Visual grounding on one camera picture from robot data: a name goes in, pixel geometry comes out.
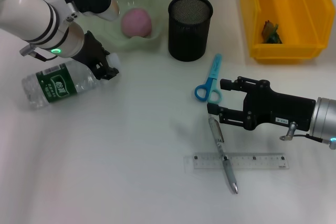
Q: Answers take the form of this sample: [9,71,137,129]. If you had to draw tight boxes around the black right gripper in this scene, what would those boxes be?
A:
[206,76,317,132]

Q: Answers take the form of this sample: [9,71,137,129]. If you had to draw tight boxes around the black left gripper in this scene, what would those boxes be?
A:
[70,30,120,81]

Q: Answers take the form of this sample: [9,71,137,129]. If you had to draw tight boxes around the pink toy peach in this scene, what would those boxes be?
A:
[120,8,153,38]

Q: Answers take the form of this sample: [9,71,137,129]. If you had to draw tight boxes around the clear green-label water bottle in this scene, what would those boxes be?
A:
[20,52,122,109]

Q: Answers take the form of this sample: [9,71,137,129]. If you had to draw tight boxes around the green plastic wrapper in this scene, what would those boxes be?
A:
[261,20,284,45]

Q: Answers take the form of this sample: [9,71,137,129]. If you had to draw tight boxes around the blue scissors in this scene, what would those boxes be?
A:
[194,53,223,104]

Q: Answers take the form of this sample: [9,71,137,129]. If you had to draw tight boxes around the silver ballpoint pen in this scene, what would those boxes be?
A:
[208,115,239,195]

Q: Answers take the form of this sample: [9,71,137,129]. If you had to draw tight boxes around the clear plastic ruler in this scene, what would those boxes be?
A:
[183,152,291,174]

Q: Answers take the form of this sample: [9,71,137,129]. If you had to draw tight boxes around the black mesh pen holder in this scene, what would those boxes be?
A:
[167,0,214,62]

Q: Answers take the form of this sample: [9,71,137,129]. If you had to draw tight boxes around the yellow plastic bin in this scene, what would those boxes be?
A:
[239,0,336,65]

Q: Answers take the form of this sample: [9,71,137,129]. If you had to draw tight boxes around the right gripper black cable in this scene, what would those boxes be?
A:
[279,121,336,145]

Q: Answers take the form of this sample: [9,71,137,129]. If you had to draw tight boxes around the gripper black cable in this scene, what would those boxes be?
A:
[19,44,57,61]
[279,121,336,145]

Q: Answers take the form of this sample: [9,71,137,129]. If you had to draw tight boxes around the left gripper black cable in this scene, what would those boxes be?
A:
[19,44,57,61]

